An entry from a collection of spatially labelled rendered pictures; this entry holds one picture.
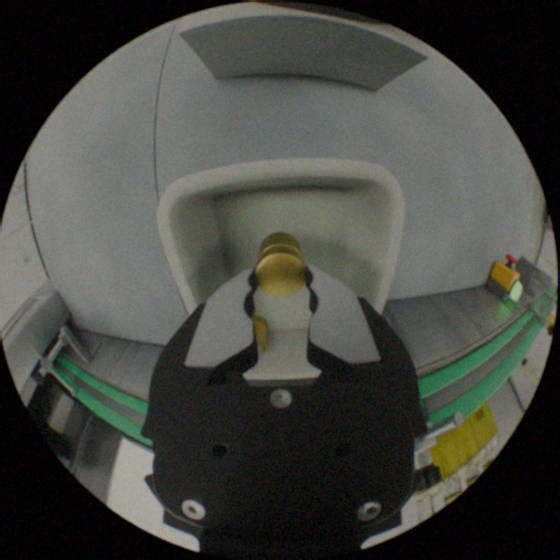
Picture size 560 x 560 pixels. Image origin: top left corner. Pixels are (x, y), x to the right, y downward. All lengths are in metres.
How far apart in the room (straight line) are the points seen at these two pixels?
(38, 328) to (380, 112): 0.89
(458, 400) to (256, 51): 0.41
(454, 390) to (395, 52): 0.34
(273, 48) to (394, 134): 0.16
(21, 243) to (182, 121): 3.43
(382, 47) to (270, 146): 0.15
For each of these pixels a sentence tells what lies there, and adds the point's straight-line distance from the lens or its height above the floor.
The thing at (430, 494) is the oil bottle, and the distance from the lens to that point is 0.38.
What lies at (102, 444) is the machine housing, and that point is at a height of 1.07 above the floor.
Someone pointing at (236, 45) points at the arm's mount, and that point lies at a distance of 0.20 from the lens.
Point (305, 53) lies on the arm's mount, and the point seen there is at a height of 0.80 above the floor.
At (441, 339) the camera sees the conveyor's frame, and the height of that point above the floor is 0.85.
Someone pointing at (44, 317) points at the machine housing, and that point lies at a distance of 0.74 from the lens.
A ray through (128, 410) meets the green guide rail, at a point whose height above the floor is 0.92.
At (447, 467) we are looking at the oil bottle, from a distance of 0.39.
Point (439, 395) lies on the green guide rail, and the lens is 0.26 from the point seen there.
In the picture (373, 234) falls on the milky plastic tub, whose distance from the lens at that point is 0.15.
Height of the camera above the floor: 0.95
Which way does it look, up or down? 58 degrees down
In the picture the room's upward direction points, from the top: 179 degrees counter-clockwise
